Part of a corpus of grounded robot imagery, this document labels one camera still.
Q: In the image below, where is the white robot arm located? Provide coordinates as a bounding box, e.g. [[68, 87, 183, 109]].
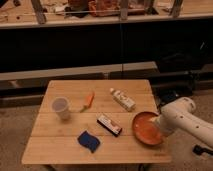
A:
[[153, 97, 213, 148]]

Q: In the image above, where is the white bottle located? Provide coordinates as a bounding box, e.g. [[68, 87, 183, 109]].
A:
[[110, 88, 136, 112]]

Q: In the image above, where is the wooden workbench in background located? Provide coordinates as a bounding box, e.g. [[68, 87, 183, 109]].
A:
[[0, 0, 213, 29]]

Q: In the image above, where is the black and white box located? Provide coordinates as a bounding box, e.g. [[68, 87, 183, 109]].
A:
[[97, 114, 122, 137]]

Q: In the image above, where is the orange ceramic bowl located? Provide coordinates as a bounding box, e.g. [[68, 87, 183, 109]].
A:
[[132, 111, 164, 146]]

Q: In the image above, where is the translucent plastic cup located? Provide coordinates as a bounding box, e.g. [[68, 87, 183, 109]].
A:
[[51, 97, 70, 120]]

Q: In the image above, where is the wooden folding table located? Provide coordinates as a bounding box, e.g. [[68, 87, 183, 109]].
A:
[[22, 80, 171, 165]]

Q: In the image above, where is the blue sponge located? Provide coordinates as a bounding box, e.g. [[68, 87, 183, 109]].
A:
[[77, 131, 100, 153]]

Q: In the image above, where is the black object on floor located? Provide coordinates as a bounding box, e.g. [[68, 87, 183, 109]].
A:
[[193, 145, 213, 156]]

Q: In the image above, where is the orange toy carrot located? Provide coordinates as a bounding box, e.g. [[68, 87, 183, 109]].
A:
[[80, 92, 95, 112]]

